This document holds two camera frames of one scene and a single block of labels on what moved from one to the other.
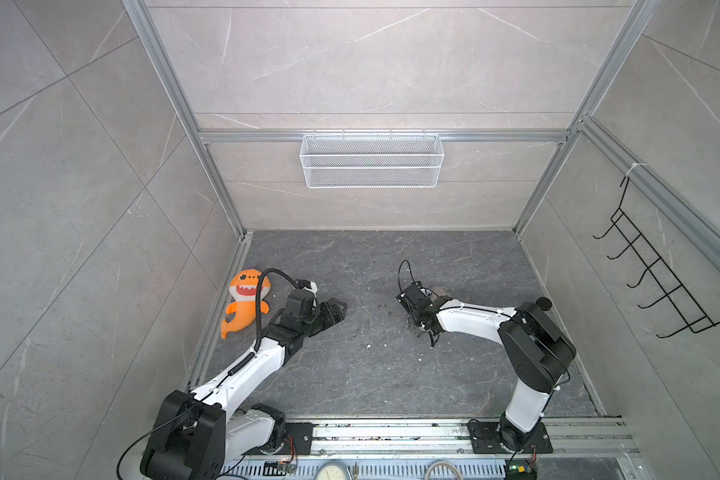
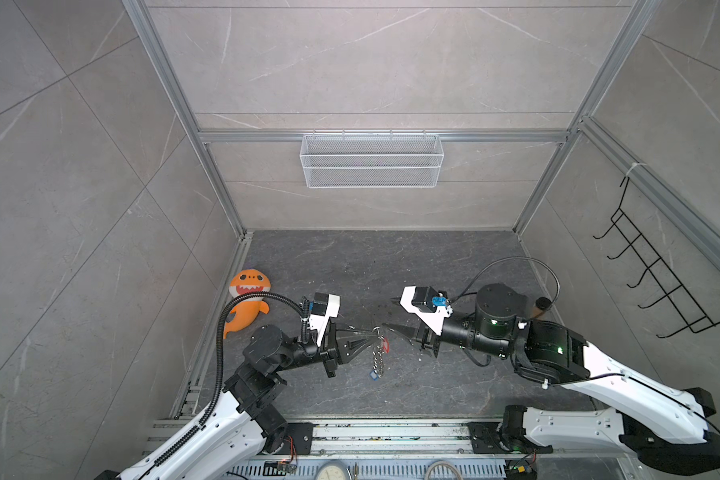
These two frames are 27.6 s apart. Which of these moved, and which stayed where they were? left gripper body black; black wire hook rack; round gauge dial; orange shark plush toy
Moved: left gripper body black
Stayed: orange shark plush toy; round gauge dial; black wire hook rack
